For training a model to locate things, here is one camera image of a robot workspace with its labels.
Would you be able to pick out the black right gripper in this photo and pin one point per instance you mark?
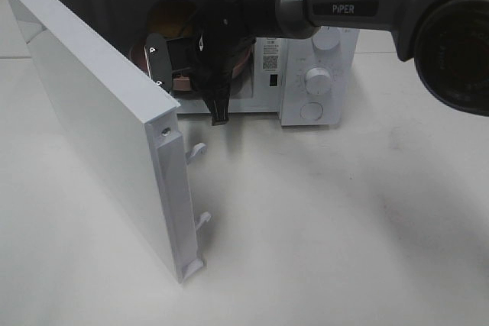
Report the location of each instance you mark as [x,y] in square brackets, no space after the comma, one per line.
[209,57]

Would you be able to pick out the white microwave door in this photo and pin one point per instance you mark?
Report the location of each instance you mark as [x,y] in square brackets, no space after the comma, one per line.
[123,125]

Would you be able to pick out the pink plate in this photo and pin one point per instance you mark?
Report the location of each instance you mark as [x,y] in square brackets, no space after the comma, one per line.
[181,83]

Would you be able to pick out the round white door release button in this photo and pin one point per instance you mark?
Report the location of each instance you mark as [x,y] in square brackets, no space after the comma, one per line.
[311,111]

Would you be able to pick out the burger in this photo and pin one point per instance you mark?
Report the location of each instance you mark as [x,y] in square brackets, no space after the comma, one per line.
[171,18]

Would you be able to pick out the white microwave knob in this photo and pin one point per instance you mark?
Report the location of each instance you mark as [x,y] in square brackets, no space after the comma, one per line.
[318,81]
[327,38]

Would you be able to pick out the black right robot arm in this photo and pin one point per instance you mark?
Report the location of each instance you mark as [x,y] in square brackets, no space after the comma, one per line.
[446,39]

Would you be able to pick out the white warning label sticker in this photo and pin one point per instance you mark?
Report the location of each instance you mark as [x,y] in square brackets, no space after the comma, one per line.
[271,52]

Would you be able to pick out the white microwave oven body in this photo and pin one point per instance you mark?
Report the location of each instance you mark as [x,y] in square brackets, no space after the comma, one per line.
[302,81]

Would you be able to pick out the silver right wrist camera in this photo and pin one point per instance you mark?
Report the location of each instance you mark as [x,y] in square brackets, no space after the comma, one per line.
[158,61]

